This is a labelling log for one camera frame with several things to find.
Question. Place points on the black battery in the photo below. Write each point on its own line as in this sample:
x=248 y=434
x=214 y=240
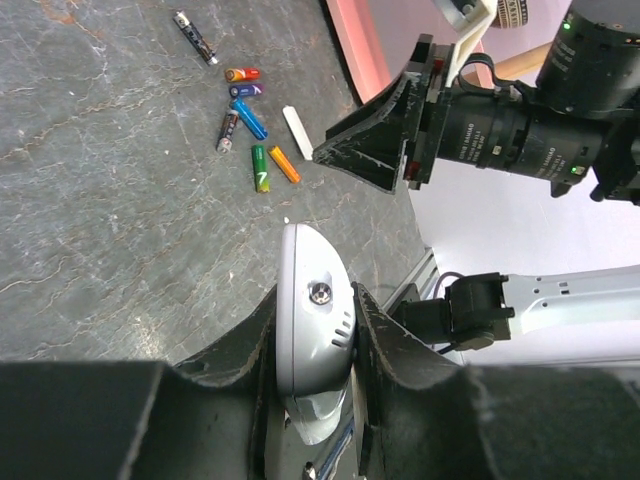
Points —
x=225 y=138
x=195 y=38

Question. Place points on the white battery cover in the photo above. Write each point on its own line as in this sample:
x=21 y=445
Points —
x=298 y=131

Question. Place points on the green battery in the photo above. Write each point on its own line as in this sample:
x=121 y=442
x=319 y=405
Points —
x=260 y=169

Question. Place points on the white remote control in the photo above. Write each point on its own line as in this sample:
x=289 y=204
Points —
x=315 y=331

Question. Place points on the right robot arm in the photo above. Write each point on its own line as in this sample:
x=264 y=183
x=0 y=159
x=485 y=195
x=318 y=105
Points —
x=479 y=220

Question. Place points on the purple blue battery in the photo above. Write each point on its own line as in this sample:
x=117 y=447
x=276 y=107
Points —
x=246 y=90

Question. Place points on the black battery upper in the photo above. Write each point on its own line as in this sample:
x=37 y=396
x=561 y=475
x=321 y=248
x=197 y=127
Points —
x=195 y=38

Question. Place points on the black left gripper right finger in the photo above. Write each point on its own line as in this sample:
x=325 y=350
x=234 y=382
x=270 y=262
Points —
x=421 y=416

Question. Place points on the orange battery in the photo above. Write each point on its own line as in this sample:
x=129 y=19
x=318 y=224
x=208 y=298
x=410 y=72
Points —
x=282 y=161

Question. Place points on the pink three-tier shelf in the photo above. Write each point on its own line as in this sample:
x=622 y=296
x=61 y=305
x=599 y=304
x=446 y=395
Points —
x=378 y=37

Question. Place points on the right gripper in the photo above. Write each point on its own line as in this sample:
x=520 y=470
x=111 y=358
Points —
x=418 y=103

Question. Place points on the black battery lower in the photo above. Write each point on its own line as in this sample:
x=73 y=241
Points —
x=225 y=138

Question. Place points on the bowl with fruit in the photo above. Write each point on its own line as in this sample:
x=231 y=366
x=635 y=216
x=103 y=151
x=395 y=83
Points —
x=511 y=14

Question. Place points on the light blue battery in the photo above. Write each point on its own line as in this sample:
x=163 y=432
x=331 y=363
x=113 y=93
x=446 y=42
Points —
x=249 y=118

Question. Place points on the red yellow battery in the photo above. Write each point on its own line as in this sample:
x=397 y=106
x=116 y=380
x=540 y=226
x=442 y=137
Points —
x=238 y=75

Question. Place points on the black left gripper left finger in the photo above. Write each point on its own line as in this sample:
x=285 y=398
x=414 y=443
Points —
x=211 y=416

